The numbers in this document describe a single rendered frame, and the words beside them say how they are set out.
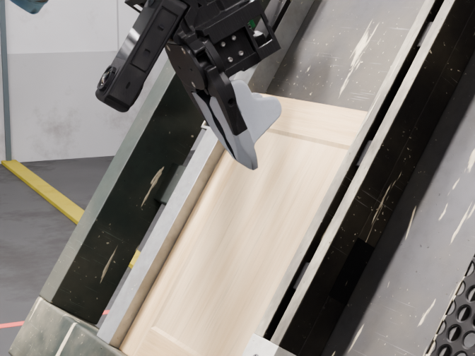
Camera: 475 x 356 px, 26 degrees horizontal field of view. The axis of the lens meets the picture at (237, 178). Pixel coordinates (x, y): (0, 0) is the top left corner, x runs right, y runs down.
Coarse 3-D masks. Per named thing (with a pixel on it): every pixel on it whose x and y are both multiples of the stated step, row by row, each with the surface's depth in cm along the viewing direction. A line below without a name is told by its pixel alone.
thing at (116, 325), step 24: (312, 0) 178; (288, 24) 176; (288, 48) 177; (240, 72) 177; (264, 72) 175; (216, 144) 173; (192, 168) 174; (192, 192) 172; (168, 216) 173; (168, 240) 171; (144, 264) 171; (144, 288) 170; (120, 312) 170; (120, 336) 169
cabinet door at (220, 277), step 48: (288, 144) 161; (336, 144) 151; (240, 192) 164; (288, 192) 155; (192, 240) 168; (240, 240) 158; (288, 240) 149; (192, 288) 162; (240, 288) 153; (144, 336) 165; (192, 336) 156; (240, 336) 147
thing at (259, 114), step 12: (240, 84) 95; (240, 96) 95; (252, 96) 96; (216, 108) 95; (240, 108) 96; (252, 108) 96; (264, 108) 97; (276, 108) 97; (252, 120) 96; (264, 120) 97; (228, 132) 96; (252, 132) 97; (264, 132) 97; (240, 144) 96; (252, 144) 96; (240, 156) 97; (252, 156) 97; (252, 168) 99
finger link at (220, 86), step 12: (204, 60) 93; (204, 72) 92; (216, 72) 92; (216, 84) 92; (228, 84) 92; (216, 96) 93; (228, 96) 92; (228, 108) 93; (228, 120) 94; (240, 120) 95; (240, 132) 95
